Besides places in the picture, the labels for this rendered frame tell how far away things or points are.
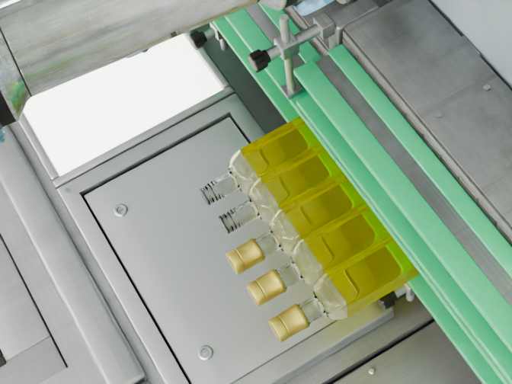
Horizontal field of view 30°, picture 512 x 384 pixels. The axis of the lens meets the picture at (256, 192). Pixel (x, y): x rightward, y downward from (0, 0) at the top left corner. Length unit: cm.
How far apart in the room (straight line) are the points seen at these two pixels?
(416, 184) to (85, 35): 51
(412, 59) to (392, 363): 44
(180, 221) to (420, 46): 47
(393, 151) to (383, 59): 13
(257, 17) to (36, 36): 67
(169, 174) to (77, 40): 70
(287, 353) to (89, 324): 30
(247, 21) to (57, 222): 44
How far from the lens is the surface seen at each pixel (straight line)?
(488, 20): 125
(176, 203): 152
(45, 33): 88
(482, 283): 115
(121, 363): 143
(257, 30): 148
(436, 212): 119
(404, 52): 130
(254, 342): 141
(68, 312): 149
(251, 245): 131
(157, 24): 90
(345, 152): 132
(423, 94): 126
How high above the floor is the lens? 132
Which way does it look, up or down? 10 degrees down
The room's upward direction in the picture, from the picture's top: 119 degrees counter-clockwise
